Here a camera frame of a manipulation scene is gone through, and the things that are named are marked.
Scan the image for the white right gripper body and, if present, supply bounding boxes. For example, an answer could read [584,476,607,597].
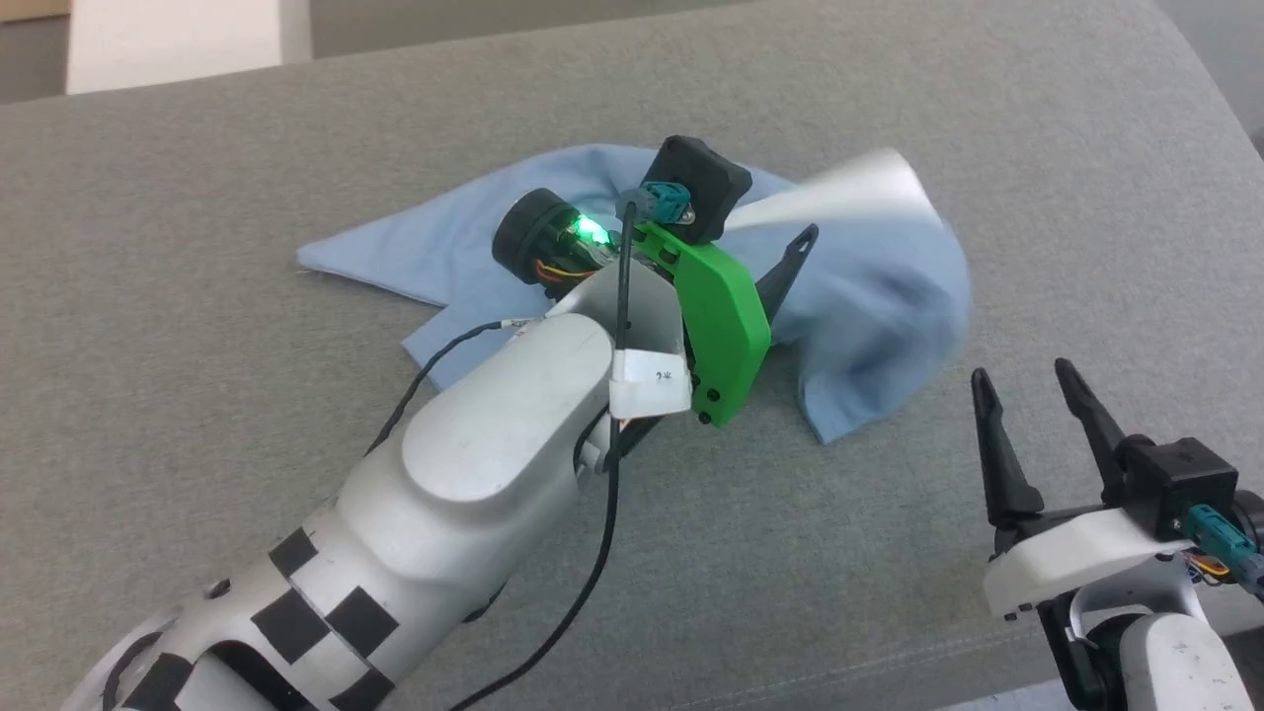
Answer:
[983,504,1196,621]

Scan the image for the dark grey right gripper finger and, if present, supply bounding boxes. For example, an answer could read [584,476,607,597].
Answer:
[971,367,1045,529]
[1055,357,1132,505]

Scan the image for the teal plug right camera cable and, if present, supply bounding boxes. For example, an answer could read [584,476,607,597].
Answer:
[1185,504,1264,598]

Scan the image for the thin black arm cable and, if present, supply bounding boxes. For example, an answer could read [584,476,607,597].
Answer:
[365,318,539,457]

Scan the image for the light blue polo shirt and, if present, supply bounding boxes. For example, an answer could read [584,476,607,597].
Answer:
[296,143,974,445]

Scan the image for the white background furniture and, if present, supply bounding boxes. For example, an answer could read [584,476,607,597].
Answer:
[67,0,312,95]

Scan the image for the white label tape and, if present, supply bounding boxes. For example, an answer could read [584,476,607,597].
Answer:
[610,346,692,418]

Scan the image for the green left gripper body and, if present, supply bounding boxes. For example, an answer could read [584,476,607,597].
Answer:
[492,188,771,428]

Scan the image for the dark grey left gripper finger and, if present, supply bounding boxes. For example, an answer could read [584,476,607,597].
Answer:
[755,225,819,322]
[607,415,665,465]

